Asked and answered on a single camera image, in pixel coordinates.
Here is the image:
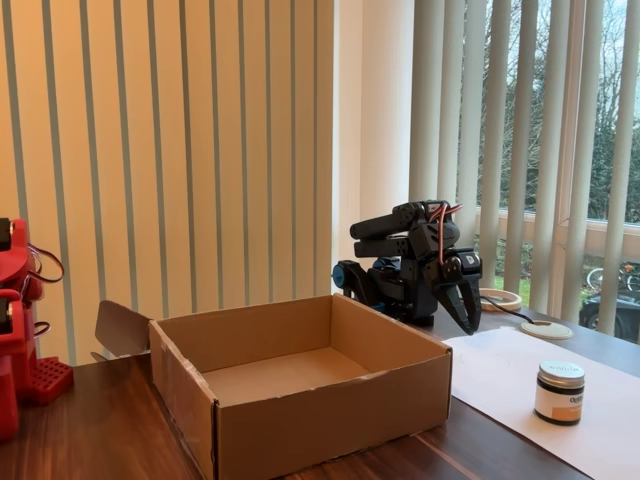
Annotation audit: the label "dark car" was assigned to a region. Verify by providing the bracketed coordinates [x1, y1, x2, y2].
[578, 293, 640, 342]

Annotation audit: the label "white paper sheet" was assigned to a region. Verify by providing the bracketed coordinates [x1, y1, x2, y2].
[442, 325, 640, 480]

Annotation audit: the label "round silver metal tin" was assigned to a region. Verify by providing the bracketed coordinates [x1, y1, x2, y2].
[533, 359, 586, 427]

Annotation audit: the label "masking tape roll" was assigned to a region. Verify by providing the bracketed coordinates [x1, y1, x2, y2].
[477, 287, 524, 313]

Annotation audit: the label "round desk cable grommet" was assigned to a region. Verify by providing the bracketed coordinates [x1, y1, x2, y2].
[519, 319, 575, 341]

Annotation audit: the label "white vertical blinds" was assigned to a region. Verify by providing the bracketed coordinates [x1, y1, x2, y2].
[409, 0, 640, 346]
[0, 0, 335, 366]

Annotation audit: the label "thin black cable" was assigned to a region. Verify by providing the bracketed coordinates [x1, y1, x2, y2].
[479, 294, 539, 326]

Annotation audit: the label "open cardboard box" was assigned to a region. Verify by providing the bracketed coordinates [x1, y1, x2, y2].
[91, 293, 454, 480]

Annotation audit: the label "bicycle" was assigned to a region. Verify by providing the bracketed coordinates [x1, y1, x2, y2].
[584, 263, 640, 296]

